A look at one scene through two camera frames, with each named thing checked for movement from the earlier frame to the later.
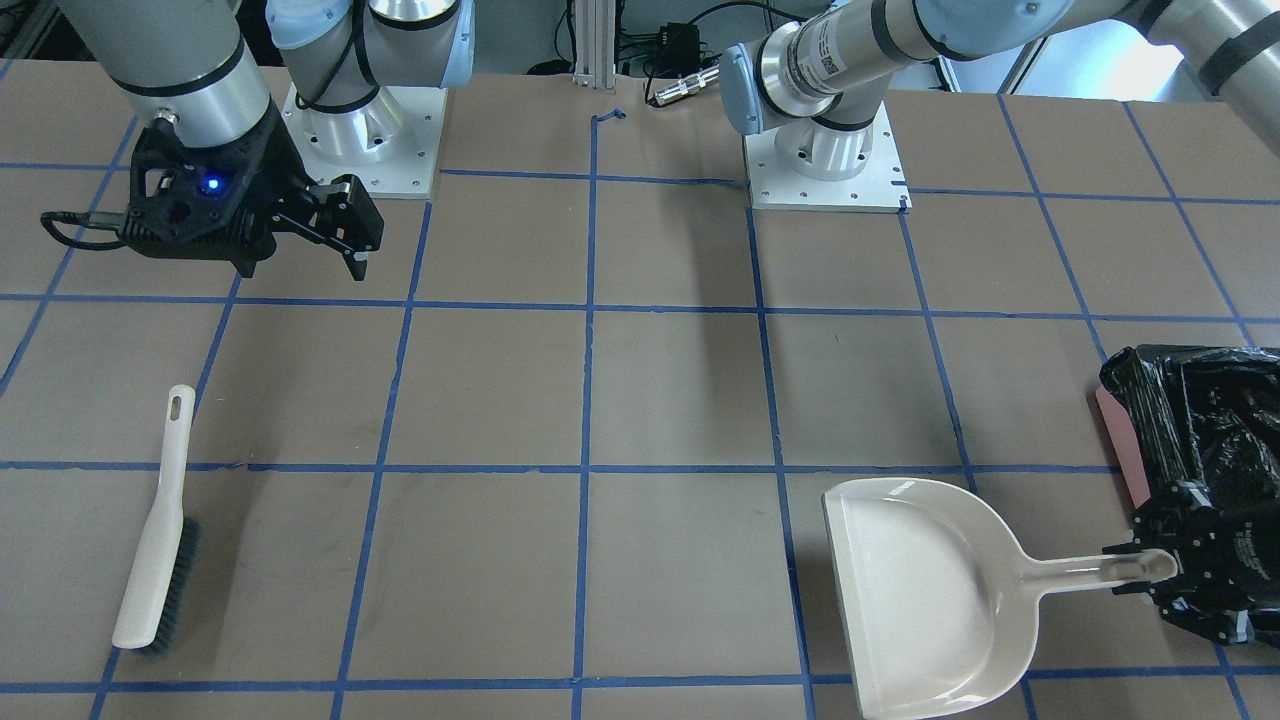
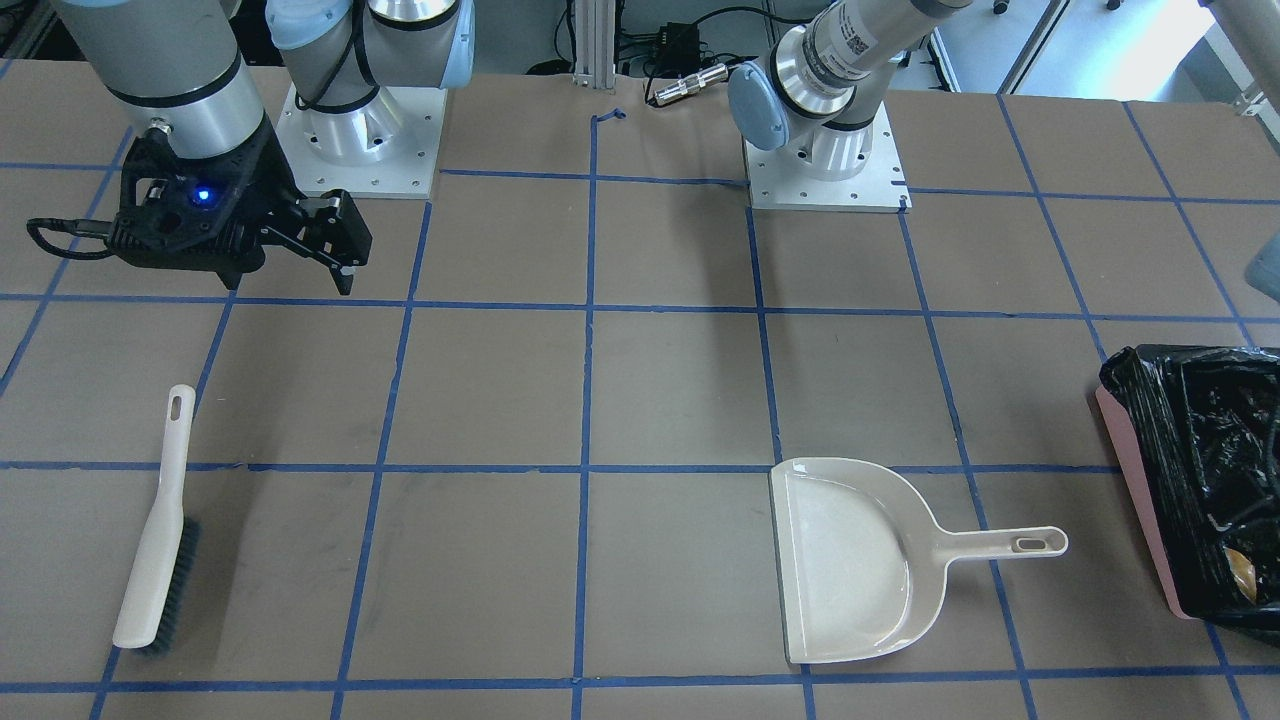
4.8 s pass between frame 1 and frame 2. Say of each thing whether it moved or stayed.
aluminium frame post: stayed
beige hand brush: stayed
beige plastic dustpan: moved
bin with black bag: stayed
